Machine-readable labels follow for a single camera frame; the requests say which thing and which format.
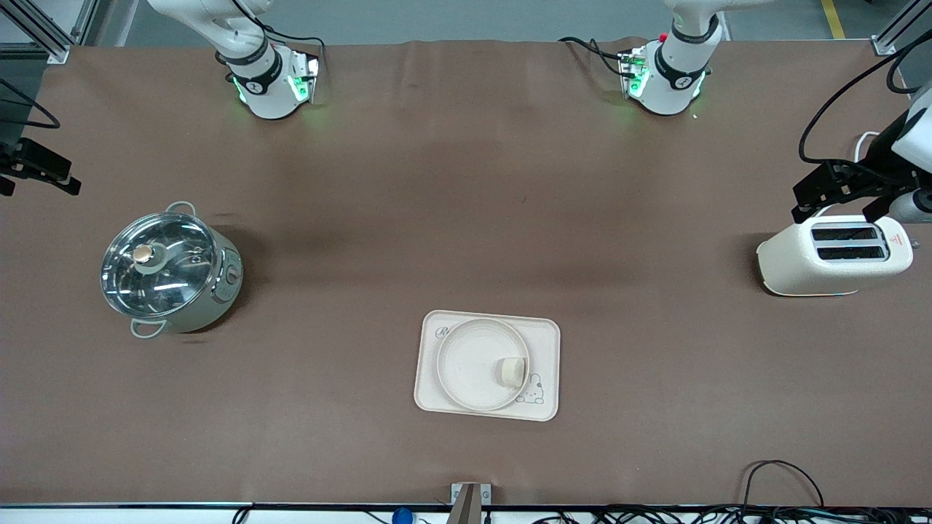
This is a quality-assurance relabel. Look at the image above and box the cream two-slot toaster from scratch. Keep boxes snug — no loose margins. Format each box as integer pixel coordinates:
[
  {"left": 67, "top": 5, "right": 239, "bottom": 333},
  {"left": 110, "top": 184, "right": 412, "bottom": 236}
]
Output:
[{"left": 756, "top": 215, "right": 915, "bottom": 298}]

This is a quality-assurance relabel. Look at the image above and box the pale green electric pot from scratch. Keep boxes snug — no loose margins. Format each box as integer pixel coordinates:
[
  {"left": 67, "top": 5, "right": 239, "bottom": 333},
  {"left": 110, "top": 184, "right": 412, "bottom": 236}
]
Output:
[{"left": 102, "top": 201, "right": 245, "bottom": 340}]

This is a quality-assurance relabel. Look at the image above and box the black cable bundle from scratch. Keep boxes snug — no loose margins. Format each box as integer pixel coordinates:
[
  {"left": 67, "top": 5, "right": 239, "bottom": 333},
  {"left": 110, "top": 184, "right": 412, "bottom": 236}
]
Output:
[{"left": 532, "top": 505, "right": 932, "bottom": 524}]

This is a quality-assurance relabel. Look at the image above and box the black looped table-edge cable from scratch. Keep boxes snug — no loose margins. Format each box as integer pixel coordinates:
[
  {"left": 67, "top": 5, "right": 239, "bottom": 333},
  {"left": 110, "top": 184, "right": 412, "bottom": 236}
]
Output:
[{"left": 742, "top": 459, "right": 826, "bottom": 510}]

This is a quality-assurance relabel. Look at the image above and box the glass pot lid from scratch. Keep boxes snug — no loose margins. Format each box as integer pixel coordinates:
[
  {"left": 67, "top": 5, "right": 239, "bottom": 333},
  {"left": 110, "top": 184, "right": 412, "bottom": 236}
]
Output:
[{"left": 100, "top": 212, "right": 220, "bottom": 319}]

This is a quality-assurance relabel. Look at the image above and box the cream round plate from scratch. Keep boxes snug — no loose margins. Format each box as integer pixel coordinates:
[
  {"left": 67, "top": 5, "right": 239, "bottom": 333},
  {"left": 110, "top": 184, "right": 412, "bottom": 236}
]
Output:
[{"left": 436, "top": 318, "right": 532, "bottom": 412}]

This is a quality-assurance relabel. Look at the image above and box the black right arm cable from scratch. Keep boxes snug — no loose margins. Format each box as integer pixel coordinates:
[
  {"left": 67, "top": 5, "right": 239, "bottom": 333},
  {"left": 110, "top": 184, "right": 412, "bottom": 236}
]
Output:
[{"left": 0, "top": 76, "right": 61, "bottom": 130}]

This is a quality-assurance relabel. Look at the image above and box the white toaster power cable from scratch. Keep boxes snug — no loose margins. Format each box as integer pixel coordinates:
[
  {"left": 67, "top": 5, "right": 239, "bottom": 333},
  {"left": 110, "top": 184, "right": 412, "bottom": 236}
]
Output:
[{"left": 853, "top": 130, "right": 882, "bottom": 165}]

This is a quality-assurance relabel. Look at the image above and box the pale steamed bun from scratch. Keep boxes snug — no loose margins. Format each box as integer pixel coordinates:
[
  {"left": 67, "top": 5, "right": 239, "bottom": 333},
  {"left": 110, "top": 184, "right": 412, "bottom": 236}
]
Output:
[{"left": 497, "top": 357, "right": 529, "bottom": 388}]

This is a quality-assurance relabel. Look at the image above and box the metal table-edge bracket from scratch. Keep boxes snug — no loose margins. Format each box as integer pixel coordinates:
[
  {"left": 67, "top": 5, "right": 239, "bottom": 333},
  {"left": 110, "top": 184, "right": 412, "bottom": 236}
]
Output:
[{"left": 450, "top": 482, "right": 493, "bottom": 524}]

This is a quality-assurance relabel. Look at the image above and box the aluminium frame post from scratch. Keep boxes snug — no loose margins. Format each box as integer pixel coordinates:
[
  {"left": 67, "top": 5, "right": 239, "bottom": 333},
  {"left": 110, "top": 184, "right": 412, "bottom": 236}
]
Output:
[
  {"left": 872, "top": 0, "right": 932, "bottom": 57},
  {"left": 0, "top": 0, "right": 97, "bottom": 65}
]

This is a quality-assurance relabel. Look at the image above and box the brown table cover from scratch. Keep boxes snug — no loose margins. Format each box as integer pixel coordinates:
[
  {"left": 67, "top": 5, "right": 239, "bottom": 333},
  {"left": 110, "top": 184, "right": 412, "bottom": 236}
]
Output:
[{"left": 0, "top": 38, "right": 932, "bottom": 509}]

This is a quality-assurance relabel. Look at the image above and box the cream rabbit print tray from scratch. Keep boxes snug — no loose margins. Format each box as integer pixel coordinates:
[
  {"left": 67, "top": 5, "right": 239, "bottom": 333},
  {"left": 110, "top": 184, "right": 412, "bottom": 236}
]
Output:
[{"left": 414, "top": 310, "right": 561, "bottom": 422}]

